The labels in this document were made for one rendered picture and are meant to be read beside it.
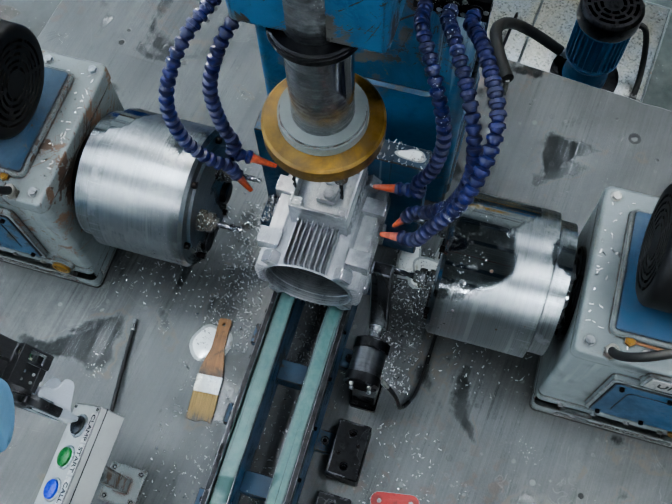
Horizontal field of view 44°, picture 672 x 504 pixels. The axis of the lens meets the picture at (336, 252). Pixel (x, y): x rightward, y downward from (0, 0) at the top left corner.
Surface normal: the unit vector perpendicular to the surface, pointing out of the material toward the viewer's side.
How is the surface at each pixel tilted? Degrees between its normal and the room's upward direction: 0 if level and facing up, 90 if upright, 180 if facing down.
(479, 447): 0
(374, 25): 90
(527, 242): 6
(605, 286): 0
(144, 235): 66
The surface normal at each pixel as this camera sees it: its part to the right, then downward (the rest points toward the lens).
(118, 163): -0.09, -0.18
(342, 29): -0.29, 0.88
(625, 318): -0.03, -0.39
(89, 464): 0.76, -0.03
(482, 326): -0.27, 0.64
